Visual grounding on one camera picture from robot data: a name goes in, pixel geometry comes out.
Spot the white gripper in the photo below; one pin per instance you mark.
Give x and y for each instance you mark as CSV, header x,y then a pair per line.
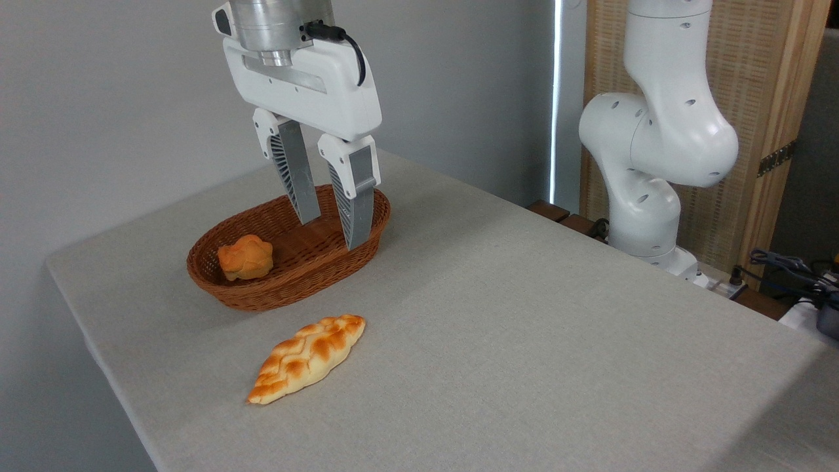
x,y
314,98

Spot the round golden bread bun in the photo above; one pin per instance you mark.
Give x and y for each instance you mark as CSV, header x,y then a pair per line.
x,y
246,257

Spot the long braided bread loaf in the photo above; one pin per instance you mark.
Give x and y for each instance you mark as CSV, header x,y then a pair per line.
x,y
305,357

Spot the brown wicker basket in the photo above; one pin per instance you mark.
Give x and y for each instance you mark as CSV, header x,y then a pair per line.
x,y
262,295

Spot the dark brown wooden slat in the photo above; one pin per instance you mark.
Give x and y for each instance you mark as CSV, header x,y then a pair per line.
x,y
549,210
580,224

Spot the black plug connector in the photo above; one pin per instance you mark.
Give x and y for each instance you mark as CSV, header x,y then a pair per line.
x,y
737,276

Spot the wooden rattan folding screen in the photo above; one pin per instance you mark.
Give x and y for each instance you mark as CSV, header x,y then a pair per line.
x,y
754,78

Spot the metal screen hinge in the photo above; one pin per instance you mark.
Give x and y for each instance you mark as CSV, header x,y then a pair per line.
x,y
777,158

